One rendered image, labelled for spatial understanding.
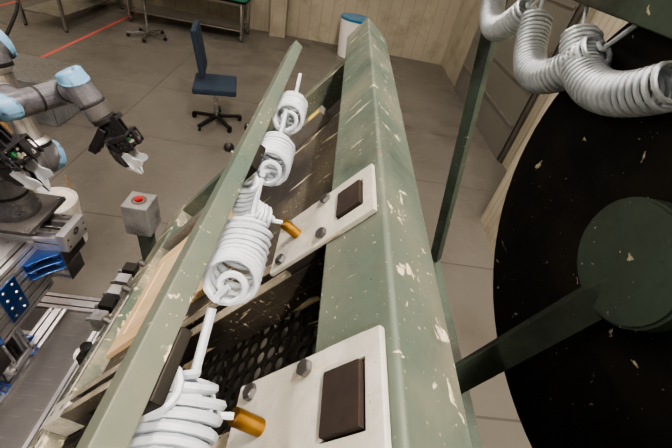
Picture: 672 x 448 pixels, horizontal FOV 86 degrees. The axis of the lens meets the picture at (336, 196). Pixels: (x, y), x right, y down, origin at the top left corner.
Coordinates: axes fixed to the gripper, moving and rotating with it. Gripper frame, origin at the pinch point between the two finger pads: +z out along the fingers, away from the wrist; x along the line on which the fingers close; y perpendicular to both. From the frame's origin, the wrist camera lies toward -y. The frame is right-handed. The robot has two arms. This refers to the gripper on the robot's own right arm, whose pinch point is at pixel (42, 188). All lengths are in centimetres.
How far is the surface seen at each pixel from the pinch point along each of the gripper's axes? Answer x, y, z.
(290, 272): -18, 74, 1
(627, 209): -3, 120, 3
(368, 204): -15, 88, -10
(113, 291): 5, -39, 65
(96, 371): -27, -11, 56
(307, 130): 47, 51, 21
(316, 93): 70, 47, 22
